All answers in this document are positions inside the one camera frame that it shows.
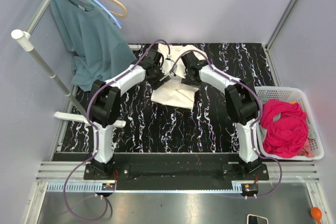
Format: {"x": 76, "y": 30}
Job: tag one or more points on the blue plastic hanger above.
{"x": 109, "y": 13}

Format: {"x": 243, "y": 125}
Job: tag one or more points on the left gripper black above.
{"x": 156, "y": 84}

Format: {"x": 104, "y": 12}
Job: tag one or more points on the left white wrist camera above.
{"x": 167, "y": 64}

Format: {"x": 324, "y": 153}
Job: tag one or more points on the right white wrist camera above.
{"x": 178, "y": 72}

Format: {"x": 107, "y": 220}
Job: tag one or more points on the teal t shirt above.
{"x": 100, "y": 51}

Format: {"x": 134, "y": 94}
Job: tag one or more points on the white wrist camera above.
{"x": 178, "y": 72}
{"x": 167, "y": 64}

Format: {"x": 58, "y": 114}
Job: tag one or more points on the white t shirt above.
{"x": 174, "y": 93}

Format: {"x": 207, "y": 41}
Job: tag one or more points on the white laundry basket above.
{"x": 313, "y": 149}

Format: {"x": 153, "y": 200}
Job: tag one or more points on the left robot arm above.
{"x": 105, "y": 103}

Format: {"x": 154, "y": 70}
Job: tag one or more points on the orange maraca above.
{"x": 316, "y": 214}

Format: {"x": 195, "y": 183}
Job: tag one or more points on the smartphone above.
{"x": 255, "y": 219}

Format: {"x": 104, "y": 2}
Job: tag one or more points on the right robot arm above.
{"x": 242, "y": 106}

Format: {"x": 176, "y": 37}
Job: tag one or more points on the pink t shirt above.
{"x": 286, "y": 128}

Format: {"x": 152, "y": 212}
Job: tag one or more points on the white cable duct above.
{"x": 81, "y": 187}

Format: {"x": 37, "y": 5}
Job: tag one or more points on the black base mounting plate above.
{"x": 177, "y": 172}

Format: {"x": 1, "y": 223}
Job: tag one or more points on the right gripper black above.
{"x": 187, "y": 81}

